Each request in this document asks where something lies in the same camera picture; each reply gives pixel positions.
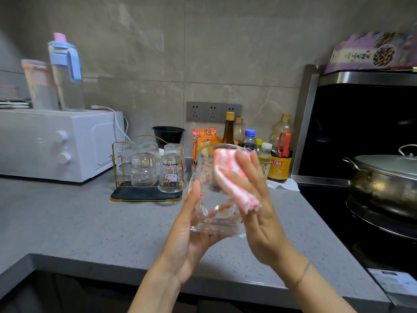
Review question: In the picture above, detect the person's right hand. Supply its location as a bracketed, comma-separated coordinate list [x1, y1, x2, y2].
[221, 150, 311, 288]

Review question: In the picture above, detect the person's left hand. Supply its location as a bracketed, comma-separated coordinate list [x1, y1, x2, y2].
[159, 180, 225, 286]

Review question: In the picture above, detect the gold wire cup rack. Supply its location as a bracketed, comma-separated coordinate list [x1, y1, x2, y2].
[110, 135, 185, 203]

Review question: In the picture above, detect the cartoon cat print glass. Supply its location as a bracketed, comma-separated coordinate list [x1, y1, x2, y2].
[158, 153, 187, 193]

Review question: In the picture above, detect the pink striped cloth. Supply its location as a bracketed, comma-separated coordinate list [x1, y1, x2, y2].
[213, 148, 263, 215]

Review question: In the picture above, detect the penguin print glass mug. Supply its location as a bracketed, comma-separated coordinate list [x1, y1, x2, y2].
[188, 143, 248, 238]

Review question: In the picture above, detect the short textured glass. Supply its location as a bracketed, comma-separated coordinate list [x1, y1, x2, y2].
[130, 152, 158, 189]

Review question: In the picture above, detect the embossed ribbed clear glass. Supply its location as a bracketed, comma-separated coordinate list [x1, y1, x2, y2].
[138, 142, 161, 170]

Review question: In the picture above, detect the white paper towel sheet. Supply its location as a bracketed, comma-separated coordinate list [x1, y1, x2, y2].
[266, 177, 300, 192]

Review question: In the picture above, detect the yellow liquid bottle white cap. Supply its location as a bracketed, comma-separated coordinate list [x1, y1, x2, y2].
[257, 142, 273, 180]

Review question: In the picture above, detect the dark bottle blue cap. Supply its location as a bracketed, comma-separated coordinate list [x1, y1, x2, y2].
[242, 129, 257, 152]

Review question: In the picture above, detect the clear bottle brown cap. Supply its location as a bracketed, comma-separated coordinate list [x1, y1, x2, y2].
[233, 117, 245, 147]

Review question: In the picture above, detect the dark brown glass bottle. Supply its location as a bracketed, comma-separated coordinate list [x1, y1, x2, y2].
[221, 111, 236, 146]

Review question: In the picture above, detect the orange seasoning packet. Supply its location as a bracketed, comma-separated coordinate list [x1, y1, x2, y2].
[192, 127, 217, 166]

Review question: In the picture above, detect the black plastic bowl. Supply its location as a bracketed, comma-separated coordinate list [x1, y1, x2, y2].
[152, 126, 185, 149]

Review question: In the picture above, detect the stainless steel pot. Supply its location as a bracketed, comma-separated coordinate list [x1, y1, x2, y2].
[342, 156, 417, 219]

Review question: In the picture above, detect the white label sticker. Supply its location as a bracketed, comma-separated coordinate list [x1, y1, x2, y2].
[367, 267, 417, 297]

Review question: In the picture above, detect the steel pot lid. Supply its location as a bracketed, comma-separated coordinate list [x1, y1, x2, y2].
[353, 144, 417, 180]

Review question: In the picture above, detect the white microwave oven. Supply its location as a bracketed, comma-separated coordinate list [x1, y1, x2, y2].
[0, 109, 126, 183]

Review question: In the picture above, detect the purple food packet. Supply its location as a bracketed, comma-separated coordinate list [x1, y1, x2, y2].
[324, 30, 417, 75]

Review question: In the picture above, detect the clear jug blue lid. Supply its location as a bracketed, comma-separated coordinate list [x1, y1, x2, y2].
[48, 32, 86, 111]

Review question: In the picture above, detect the clear container pink lid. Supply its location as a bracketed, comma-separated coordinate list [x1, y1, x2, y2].
[21, 59, 59, 110]

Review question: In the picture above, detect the stack of flat coasters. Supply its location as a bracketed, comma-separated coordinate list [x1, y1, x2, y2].
[0, 97, 32, 110]

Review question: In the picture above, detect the thin string bracelet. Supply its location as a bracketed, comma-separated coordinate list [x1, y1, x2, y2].
[295, 262, 311, 289]

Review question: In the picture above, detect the large bottle red handle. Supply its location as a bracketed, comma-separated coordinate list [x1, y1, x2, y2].
[267, 113, 294, 183]

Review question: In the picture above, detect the grey wall socket panel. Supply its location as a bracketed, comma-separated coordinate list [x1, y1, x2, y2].
[186, 101, 242, 123]

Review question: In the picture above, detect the white power cable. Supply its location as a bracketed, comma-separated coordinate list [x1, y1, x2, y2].
[90, 105, 131, 142]

